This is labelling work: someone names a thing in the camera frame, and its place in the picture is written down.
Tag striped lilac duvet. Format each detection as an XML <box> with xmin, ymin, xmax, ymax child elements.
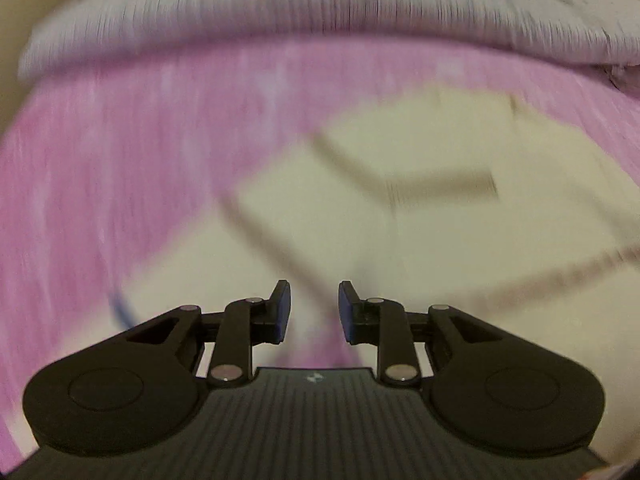
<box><xmin>17</xmin><ymin>0</ymin><xmax>640</xmax><ymax>81</ymax></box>

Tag pink floral bed blanket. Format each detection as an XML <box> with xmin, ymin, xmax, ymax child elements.
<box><xmin>0</xmin><ymin>35</ymin><xmax>640</xmax><ymax>461</ymax></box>

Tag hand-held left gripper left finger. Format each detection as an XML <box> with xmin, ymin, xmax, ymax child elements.
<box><xmin>127</xmin><ymin>280</ymin><xmax>292</xmax><ymax>387</ymax></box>

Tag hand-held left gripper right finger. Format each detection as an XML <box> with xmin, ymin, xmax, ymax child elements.
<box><xmin>338</xmin><ymin>280</ymin><xmax>501</xmax><ymax>387</ymax></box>

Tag cream fleece jacket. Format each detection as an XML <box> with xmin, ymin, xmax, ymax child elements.
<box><xmin>107</xmin><ymin>85</ymin><xmax>640</xmax><ymax>376</ymax></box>

